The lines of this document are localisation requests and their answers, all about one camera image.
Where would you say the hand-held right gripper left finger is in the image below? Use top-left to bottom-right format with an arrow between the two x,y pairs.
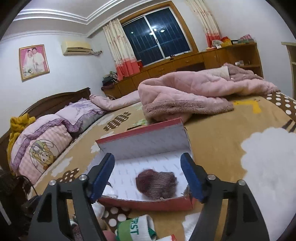
28,153 -> 115,241

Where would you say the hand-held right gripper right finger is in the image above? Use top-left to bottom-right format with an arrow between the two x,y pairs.
180,152 -> 270,241

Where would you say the brown fuzzy sock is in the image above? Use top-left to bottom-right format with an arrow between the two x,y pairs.
135,169 -> 178,200

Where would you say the red shoe box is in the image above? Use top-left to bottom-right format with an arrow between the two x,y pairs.
95,118 -> 196,212

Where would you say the pink sock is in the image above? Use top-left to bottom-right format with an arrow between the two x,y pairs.
102,229 -> 116,241

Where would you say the white sock with green band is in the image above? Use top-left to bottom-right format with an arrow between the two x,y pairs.
116,214 -> 158,241

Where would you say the tan flower print blanket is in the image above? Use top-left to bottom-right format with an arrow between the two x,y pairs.
30,90 -> 296,241

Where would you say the purple ruffled pillow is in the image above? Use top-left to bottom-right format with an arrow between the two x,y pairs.
55,98 -> 109,139

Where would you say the pink striped cartoon pillow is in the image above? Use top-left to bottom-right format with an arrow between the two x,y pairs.
10,115 -> 73,183

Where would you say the rolled pink quilt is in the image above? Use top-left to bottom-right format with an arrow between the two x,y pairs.
90,90 -> 141,112

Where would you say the pink quilted robe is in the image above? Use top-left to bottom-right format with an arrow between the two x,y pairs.
138,63 -> 280,123

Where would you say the dark nightstand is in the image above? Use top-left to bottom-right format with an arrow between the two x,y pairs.
0,170 -> 41,232

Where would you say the dark wooden headboard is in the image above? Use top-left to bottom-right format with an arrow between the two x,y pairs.
0,87 -> 91,167

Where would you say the pile of dark clothes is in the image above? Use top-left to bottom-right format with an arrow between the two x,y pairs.
101,71 -> 118,91

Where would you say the yellow knitted scarf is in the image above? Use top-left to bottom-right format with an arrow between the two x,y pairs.
7,113 -> 36,164

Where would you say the cream and orange curtain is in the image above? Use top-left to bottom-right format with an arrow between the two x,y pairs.
102,20 -> 140,81
186,0 -> 222,49

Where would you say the long wooden cabinet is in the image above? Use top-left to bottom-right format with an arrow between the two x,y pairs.
102,42 -> 264,99

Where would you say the cream air conditioner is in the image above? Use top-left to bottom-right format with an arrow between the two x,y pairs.
61,41 -> 93,56

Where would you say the stack of colourful packets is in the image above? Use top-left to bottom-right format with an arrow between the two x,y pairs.
231,34 -> 257,44

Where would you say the wood framed window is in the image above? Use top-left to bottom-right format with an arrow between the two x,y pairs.
120,0 -> 199,67

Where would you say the cream wooden bookshelf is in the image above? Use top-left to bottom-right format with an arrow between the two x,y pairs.
281,41 -> 296,93

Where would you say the framed wall photo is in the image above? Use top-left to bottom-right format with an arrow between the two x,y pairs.
19,44 -> 50,81

